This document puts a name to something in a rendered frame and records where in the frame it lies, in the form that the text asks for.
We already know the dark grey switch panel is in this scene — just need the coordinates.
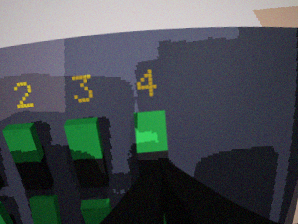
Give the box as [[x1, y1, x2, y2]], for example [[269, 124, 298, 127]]
[[0, 26, 298, 224]]

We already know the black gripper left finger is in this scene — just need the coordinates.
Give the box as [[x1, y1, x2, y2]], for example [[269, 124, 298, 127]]
[[100, 163, 164, 224]]

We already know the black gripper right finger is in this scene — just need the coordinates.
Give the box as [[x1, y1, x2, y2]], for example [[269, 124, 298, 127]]
[[160, 163, 279, 224]]

